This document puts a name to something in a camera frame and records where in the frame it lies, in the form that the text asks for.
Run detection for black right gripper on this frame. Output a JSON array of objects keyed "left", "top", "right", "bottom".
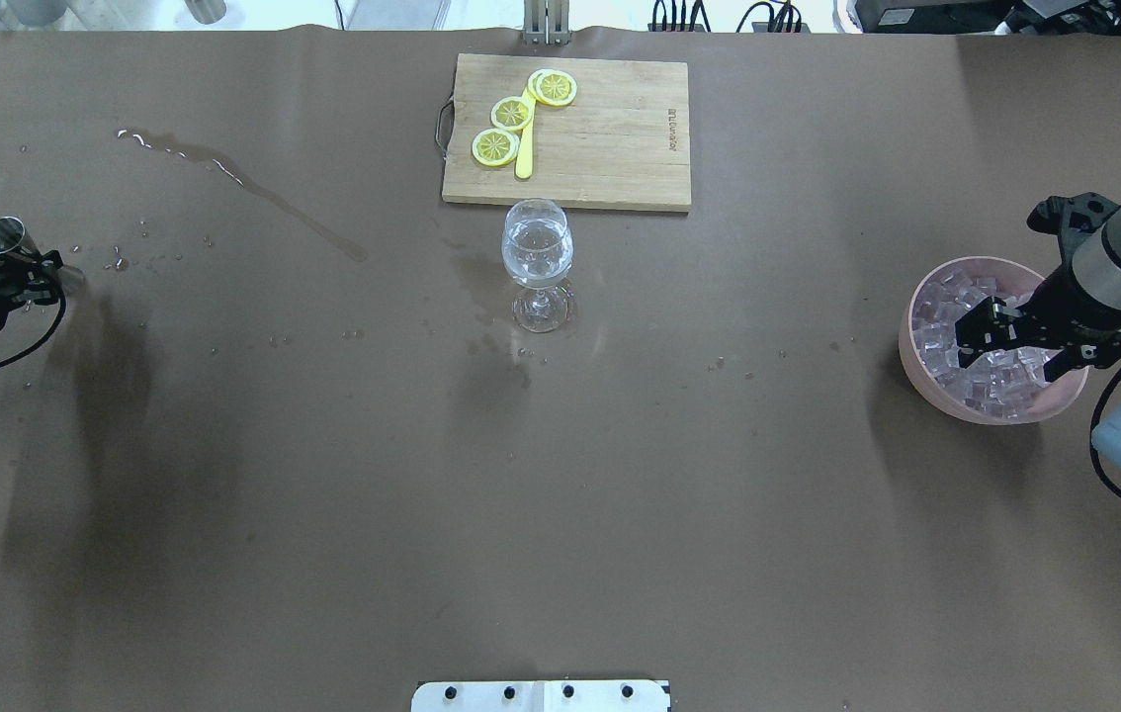
[{"left": 954, "top": 266, "right": 1121, "bottom": 383}]

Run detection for steel jigger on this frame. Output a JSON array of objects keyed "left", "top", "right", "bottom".
[{"left": 0, "top": 216, "right": 85, "bottom": 296}]

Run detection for pile of clear ice cubes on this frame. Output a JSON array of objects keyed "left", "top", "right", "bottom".
[{"left": 909, "top": 266, "right": 1055, "bottom": 420}]

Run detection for clear wine glass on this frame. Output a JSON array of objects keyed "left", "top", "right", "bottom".
[{"left": 501, "top": 198, "right": 574, "bottom": 333}]

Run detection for pink bowl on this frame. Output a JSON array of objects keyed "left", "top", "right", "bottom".
[{"left": 899, "top": 256, "right": 1086, "bottom": 425}]

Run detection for brown table mat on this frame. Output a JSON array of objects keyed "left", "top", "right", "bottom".
[{"left": 0, "top": 27, "right": 1121, "bottom": 711}]

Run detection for wooden cutting board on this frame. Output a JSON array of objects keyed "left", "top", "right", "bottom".
[{"left": 442, "top": 53, "right": 693, "bottom": 215}]

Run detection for lemon slice middle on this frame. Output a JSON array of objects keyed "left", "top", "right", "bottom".
[{"left": 489, "top": 95, "right": 535, "bottom": 135}]

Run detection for lemon slice far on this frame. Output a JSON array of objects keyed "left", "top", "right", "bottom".
[{"left": 526, "top": 68, "right": 578, "bottom": 107}]

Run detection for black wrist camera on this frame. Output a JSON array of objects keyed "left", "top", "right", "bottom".
[{"left": 1026, "top": 191, "right": 1121, "bottom": 265}]

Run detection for aluminium frame post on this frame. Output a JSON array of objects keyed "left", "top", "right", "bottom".
[{"left": 521, "top": 0, "right": 572, "bottom": 46}]

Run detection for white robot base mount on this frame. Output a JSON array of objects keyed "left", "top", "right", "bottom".
[{"left": 410, "top": 677, "right": 674, "bottom": 711}]

